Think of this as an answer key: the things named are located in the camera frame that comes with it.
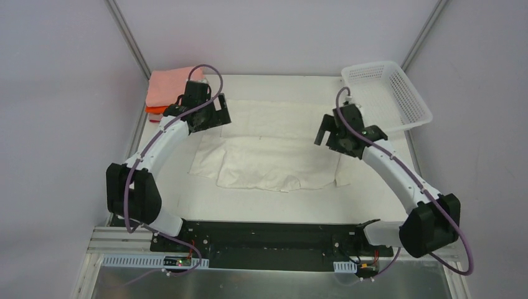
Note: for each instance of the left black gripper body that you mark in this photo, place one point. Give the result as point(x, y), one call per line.
point(216, 114)

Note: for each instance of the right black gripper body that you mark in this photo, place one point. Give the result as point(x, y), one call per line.
point(331, 134)

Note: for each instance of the white t shirt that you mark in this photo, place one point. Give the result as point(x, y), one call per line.
point(270, 146)

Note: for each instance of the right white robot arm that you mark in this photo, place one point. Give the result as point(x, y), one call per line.
point(432, 218)

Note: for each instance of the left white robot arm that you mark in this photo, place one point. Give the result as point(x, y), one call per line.
point(131, 190)

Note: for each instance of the white plastic basket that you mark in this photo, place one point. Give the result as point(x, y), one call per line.
point(387, 96)

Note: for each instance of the right white cable duct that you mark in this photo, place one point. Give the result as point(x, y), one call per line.
point(344, 267)

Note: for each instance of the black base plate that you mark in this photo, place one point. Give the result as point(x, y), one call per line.
point(272, 246)

